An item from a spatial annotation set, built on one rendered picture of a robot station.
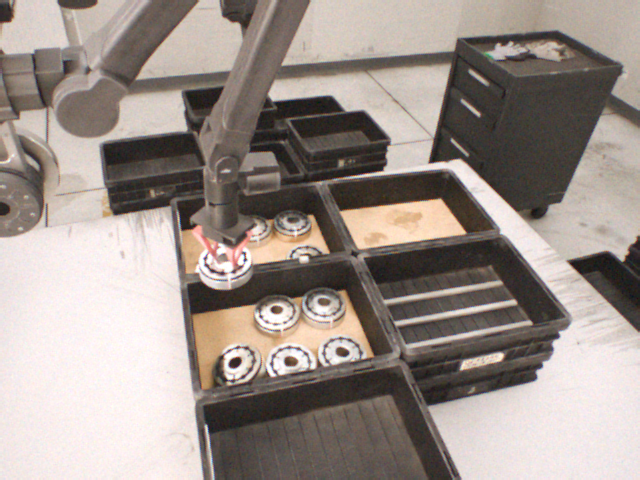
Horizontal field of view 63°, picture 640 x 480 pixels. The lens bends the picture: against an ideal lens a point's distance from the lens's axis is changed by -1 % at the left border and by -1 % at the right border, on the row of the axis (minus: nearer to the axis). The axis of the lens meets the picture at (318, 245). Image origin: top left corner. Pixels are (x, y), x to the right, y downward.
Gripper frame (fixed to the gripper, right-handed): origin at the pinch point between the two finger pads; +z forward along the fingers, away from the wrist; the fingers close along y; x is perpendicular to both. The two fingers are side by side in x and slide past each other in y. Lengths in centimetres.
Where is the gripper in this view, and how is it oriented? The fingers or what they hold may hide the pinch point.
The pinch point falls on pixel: (224, 256)
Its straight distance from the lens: 103.1
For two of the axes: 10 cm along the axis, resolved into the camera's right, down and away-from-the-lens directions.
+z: -0.8, 7.5, 6.6
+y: -8.7, -3.8, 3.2
